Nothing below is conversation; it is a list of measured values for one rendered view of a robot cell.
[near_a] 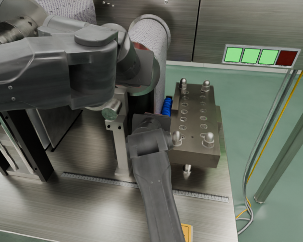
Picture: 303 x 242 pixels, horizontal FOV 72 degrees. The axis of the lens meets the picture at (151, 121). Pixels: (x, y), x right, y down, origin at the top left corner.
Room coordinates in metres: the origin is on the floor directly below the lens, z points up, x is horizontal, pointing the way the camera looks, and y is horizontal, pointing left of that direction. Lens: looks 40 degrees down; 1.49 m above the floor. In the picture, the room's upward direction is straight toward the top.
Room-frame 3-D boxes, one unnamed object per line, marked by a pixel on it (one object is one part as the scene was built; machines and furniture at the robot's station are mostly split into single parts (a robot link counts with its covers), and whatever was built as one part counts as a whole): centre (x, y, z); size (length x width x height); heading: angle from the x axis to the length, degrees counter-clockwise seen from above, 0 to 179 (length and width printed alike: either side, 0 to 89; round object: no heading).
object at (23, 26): (0.50, 0.30, 1.33); 0.06 x 0.06 x 0.06; 80
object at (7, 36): (0.44, 0.31, 1.33); 0.06 x 0.03 x 0.03; 170
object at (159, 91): (0.59, -0.03, 1.11); 0.23 x 0.01 x 0.18; 170
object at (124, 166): (0.44, 0.09, 1.05); 0.06 x 0.05 x 0.31; 170
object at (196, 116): (0.60, -0.15, 1.00); 0.40 x 0.16 x 0.06; 170
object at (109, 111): (0.41, 0.10, 1.18); 0.04 x 0.02 x 0.04; 80
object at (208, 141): (0.44, -0.17, 1.05); 0.04 x 0.04 x 0.04
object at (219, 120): (0.60, -0.25, 0.96); 0.10 x 0.03 x 0.11; 170
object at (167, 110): (0.58, -0.05, 1.03); 0.21 x 0.04 x 0.03; 170
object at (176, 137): (0.45, -0.07, 1.05); 0.04 x 0.04 x 0.04
